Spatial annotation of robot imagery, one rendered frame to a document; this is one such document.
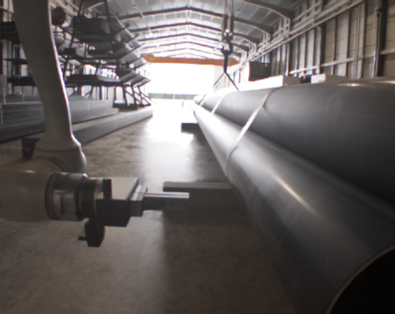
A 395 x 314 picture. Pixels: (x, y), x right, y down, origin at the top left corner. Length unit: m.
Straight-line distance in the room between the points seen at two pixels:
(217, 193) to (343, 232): 1.13
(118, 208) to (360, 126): 0.36
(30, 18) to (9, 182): 0.28
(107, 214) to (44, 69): 0.30
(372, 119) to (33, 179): 0.51
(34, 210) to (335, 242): 0.46
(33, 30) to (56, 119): 0.20
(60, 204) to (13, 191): 0.09
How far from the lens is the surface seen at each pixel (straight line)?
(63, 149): 0.65
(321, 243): 0.28
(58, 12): 12.39
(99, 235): 0.55
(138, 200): 0.48
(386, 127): 0.31
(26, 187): 0.54
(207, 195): 1.37
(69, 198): 0.51
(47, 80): 0.60
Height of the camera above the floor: 0.52
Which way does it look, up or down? 12 degrees down
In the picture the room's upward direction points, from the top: 3 degrees clockwise
